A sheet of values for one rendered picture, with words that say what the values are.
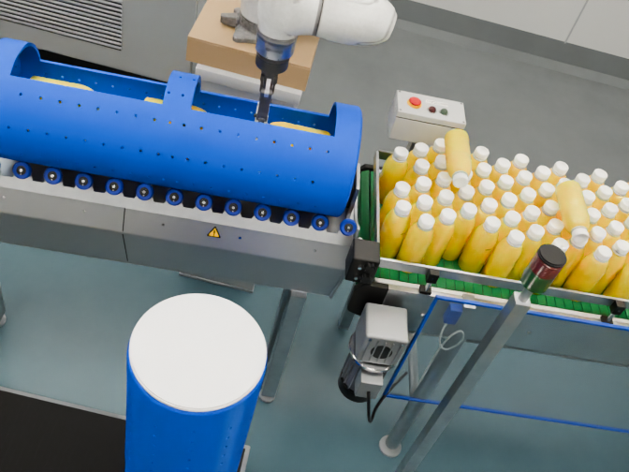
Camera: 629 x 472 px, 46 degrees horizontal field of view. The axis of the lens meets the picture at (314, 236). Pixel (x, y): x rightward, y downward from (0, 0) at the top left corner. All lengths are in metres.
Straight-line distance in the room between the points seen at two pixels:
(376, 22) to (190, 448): 0.96
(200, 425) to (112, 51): 2.44
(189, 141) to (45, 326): 1.27
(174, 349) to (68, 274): 1.47
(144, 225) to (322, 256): 0.47
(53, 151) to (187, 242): 0.41
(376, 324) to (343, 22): 0.74
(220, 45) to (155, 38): 1.36
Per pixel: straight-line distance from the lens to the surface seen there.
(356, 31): 1.59
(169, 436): 1.56
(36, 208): 1.99
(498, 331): 1.80
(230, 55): 2.20
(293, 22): 1.58
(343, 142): 1.74
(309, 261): 1.95
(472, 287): 1.98
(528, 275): 1.66
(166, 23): 3.47
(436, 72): 4.35
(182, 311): 1.57
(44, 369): 2.72
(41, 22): 3.72
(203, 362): 1.50
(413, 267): 1.86
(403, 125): 2.11
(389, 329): 1.86
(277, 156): 1.72
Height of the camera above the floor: 2.32
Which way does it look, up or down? 47 degrees down
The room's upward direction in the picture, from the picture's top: 17 degrees clockwise
